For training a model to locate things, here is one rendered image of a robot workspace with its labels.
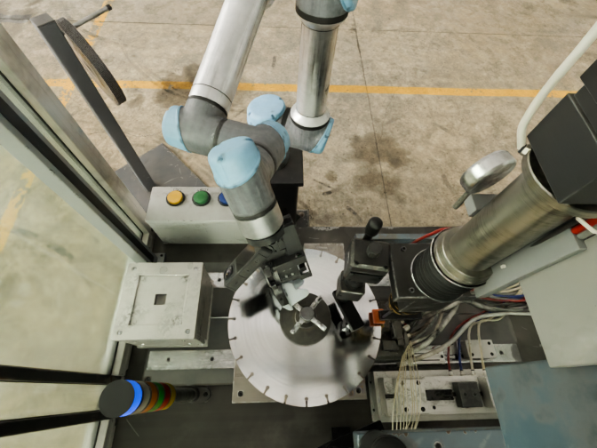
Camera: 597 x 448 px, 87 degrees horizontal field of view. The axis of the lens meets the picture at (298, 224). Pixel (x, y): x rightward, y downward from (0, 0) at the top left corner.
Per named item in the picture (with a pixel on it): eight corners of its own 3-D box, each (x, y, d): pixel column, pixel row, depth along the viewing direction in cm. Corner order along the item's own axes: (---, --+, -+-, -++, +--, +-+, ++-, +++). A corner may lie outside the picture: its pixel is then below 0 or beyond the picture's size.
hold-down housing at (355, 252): (331, 301, 58) (352, 261, 40) (334, 276, 61) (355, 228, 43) (361, 306, 58) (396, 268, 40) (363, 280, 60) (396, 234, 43)
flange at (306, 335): (313, 284, 72) (314, 281, 70) (340, 328, 68) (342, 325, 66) (270, 309, 69) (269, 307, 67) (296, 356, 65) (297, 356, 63)
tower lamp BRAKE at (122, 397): (106, 417, 44) (94, 418, 41) (114, 380, 46) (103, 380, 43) (139, 415, 44) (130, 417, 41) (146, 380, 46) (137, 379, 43)
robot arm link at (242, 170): (262, 128, 48) (241, 154, 42) (284, 189, 54) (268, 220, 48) (219, 137, 51) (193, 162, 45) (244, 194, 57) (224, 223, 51)
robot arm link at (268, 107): (256, 118, 109) (253, 85, 97) (293, 128, 108) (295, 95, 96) (243, 144, 104) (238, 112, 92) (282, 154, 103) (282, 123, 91)
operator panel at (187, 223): (163, 244, 97) (144, 220, 84) (169, 212, 102) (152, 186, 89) (255, 244, 98) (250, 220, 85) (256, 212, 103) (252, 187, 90)
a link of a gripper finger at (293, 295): (316, 311, 64) (304, 280, 59) (289, 322, 64) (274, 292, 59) (312, 300, 67) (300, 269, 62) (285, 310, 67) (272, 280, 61)
